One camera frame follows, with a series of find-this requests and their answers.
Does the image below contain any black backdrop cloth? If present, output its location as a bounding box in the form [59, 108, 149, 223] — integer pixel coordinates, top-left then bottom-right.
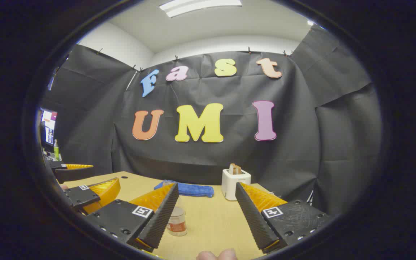
[40, 25, 384, 217]

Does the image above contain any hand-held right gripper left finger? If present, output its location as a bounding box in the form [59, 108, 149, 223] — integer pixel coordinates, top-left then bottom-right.
[84, 182, 179, 252]

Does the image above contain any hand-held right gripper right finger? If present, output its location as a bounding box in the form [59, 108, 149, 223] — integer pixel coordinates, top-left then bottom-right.
[235, 182, 330, 254]

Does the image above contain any ceiling light panel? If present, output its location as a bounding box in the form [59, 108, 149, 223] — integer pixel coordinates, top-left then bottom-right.
[159, 0, 243, 18]

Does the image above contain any clear plastic water bottle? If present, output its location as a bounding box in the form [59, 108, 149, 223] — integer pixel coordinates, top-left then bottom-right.
[163, 181, 188, 237]

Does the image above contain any computer monitor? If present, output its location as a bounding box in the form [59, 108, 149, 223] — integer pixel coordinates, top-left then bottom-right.
[41, 109, 57, 145]

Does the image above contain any white toaster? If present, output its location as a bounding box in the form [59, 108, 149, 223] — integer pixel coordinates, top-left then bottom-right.
[222, 168, 252, 201]

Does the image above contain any blue towel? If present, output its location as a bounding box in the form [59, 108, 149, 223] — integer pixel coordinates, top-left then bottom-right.
[154, 180, 215, 198]

